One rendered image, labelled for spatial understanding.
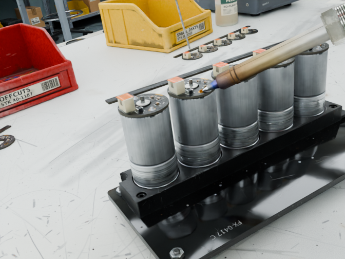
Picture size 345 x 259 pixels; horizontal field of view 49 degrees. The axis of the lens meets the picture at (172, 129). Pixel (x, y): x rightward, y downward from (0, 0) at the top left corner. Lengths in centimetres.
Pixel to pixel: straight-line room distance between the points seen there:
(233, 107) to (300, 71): 5
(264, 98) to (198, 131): 5
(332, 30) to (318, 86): 8
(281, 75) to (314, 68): 3
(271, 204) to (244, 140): 4
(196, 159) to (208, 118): 2
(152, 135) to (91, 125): 15
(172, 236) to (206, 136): 5
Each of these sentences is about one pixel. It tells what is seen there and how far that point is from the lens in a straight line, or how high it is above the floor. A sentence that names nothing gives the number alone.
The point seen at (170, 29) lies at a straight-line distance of 48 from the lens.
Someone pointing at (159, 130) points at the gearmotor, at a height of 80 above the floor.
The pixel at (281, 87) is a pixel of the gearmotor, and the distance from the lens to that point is 22.
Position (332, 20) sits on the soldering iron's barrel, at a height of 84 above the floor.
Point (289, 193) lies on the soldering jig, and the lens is 20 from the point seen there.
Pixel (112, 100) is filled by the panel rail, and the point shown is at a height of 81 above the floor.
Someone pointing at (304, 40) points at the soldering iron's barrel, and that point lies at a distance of 17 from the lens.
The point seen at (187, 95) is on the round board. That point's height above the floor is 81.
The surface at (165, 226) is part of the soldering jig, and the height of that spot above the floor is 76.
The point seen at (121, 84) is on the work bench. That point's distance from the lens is 40.
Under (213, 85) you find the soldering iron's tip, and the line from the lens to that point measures 18.
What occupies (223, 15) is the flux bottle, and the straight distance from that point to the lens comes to 57.
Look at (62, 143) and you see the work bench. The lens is 31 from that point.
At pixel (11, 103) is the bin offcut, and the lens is 39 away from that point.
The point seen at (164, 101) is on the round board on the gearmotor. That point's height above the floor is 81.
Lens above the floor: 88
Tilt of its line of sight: 28 degrees down
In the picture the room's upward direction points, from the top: 8 degrees counter-clockwise
